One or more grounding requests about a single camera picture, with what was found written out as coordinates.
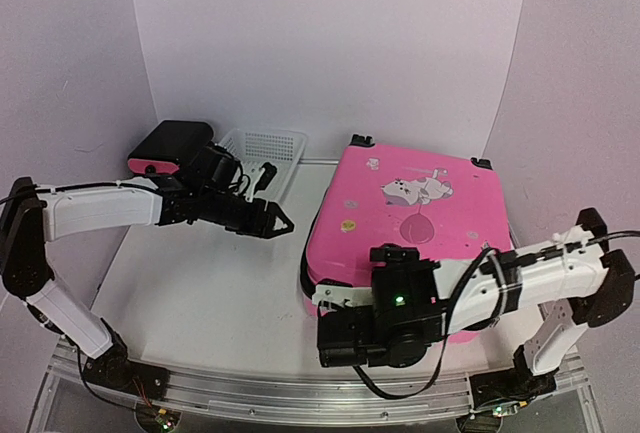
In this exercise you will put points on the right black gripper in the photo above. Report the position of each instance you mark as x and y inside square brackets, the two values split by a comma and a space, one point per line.
[393, 255]

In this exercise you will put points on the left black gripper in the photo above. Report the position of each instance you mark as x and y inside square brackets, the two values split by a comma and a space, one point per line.
[267, 222]

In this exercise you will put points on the white plastic mesh basket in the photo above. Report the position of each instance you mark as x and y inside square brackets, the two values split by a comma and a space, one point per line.
[254, 148]

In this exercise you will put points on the pink hard-shell suitcase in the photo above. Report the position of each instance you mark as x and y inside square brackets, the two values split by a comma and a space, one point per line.
[446, 207]

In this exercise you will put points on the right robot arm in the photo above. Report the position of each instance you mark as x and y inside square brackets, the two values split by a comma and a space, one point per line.
[588, 283]

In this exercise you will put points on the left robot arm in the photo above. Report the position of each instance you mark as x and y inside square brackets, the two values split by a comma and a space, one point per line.
[211, 187]

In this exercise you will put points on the black pink drawer organizer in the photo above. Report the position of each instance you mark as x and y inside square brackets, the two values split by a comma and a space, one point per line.
[174, 149]

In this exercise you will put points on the small green circuit board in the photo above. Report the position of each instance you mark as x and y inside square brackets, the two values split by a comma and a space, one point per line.
[165, 419]

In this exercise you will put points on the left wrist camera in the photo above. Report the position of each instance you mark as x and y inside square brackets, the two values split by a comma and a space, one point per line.
[263, 182]

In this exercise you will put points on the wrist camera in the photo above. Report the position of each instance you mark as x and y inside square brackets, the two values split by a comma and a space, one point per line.
[338, 295]
[263, 182]

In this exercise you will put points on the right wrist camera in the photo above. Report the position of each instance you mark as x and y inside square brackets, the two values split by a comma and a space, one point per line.
[338, 295]

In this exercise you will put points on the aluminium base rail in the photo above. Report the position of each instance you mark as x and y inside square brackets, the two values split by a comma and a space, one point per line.
[335, 402]

